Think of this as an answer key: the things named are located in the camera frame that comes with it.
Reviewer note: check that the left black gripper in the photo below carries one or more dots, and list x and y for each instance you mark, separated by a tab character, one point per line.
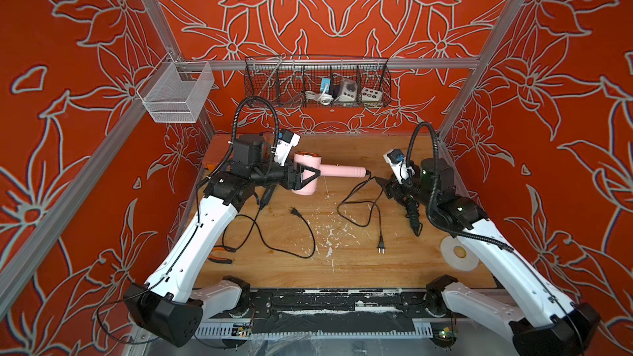
298	177

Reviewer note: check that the pink hair dryer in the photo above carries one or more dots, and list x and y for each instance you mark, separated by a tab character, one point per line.
313	160

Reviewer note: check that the dark green hair dryer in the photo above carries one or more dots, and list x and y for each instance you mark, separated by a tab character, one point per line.
421	183

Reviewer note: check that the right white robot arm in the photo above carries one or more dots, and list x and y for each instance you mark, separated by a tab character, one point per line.
543	320

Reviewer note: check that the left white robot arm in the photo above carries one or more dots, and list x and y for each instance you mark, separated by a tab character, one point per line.
167	304

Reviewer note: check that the black magenta hair dryer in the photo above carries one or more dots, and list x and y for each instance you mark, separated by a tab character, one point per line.
266	197

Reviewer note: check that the white tape roll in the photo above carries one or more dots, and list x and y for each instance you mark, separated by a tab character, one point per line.
457	255

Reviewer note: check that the white round socket adapter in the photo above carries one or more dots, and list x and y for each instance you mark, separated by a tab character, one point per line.
347	91

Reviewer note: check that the blue white small box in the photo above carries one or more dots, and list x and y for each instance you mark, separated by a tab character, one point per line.
325	86

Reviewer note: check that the orange plastic tool case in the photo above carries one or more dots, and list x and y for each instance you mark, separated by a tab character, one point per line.
218	147

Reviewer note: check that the white power strip cube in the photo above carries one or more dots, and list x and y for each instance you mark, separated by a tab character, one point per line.
369	96

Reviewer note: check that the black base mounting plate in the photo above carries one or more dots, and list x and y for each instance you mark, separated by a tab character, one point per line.
330	313

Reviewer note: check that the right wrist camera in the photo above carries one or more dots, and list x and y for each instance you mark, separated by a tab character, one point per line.
397	161

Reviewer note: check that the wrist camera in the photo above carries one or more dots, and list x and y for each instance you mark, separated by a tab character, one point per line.
397	161
286	141

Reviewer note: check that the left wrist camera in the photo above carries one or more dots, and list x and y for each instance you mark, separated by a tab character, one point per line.
286	141

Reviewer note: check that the black wire wall basket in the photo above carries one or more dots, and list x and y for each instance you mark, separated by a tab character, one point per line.
296	86

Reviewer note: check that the orange handled pliers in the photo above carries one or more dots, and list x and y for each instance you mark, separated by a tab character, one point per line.
220	260

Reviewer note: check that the aluminium frame rail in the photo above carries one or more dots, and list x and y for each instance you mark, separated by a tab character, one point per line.
397	63

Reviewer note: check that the white mesh wall basket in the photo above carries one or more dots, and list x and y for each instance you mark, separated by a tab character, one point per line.
170	97

